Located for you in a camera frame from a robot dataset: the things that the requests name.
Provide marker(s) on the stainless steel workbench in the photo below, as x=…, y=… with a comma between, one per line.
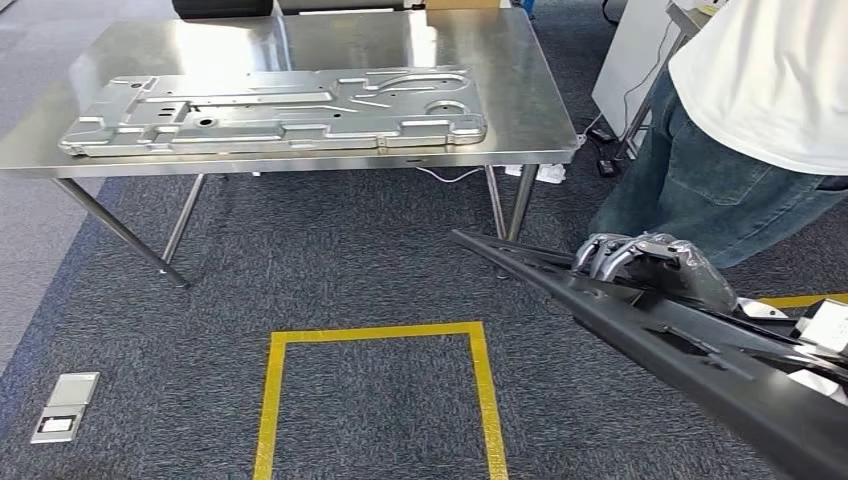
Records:
x=682, y=20
x=464, y=53

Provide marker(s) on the black power adapter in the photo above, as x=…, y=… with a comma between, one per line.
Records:
x=600, y=135
x=607, y=167

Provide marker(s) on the stamped grey metal panel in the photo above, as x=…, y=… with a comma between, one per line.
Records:
x=265, y=119

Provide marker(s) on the black plastic panel with cutouts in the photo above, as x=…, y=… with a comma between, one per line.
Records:
x=696, y=358

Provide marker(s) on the white power strip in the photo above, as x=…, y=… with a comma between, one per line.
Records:
x=546, y=174

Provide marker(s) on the grey floor outlet cover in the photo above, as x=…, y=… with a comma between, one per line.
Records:
x=65, y=407

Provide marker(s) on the white cabinet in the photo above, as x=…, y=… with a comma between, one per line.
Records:
x=629, y=66

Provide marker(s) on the person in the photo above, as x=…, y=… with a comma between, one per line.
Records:
x=762, y=79

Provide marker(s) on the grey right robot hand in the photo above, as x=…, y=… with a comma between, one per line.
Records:
x=689, y=272

